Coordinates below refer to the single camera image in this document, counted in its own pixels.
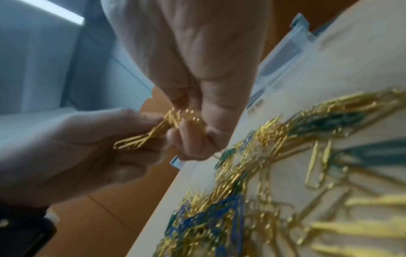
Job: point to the person's left hand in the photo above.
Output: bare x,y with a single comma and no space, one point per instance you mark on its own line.
63,155

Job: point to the person's right hand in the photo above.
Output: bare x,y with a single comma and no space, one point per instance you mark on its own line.
190,50

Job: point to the bunch of gold paper clips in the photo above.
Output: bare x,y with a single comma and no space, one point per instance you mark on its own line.
142,137

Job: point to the clear box with blue latches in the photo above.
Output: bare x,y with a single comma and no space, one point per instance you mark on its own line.
285,55
176,162

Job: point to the pile of mixed paper clips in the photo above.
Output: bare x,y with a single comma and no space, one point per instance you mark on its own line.
269,200

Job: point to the black left wristband with tags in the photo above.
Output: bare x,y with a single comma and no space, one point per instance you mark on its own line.
22,233

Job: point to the white ceiling light panel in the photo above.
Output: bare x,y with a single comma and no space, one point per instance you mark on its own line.
54,8

